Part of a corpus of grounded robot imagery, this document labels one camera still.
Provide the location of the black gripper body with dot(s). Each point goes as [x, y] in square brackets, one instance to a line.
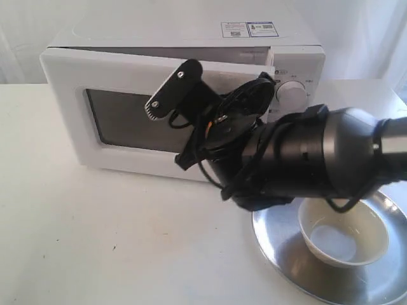
[219, 136]

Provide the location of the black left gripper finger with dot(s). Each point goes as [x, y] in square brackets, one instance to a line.
[254, 97]

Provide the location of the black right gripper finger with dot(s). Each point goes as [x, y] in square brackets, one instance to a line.
[192, 154]

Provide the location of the white ceramic bowl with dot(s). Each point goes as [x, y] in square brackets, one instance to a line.
[345, 240]

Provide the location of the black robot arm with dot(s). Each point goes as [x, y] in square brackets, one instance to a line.
[339, 156]

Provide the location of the white microwave oven body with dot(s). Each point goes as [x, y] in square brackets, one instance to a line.
[296, 55]

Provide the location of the upper white control knob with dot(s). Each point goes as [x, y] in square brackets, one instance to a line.
[292, 92]

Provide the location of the blue white label sticker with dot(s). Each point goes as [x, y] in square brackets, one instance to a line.
[248, 29]

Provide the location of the round stainless steel plate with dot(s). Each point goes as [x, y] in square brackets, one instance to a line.
[277, 232]

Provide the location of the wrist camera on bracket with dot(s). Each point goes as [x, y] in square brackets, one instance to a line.
[184, 91]

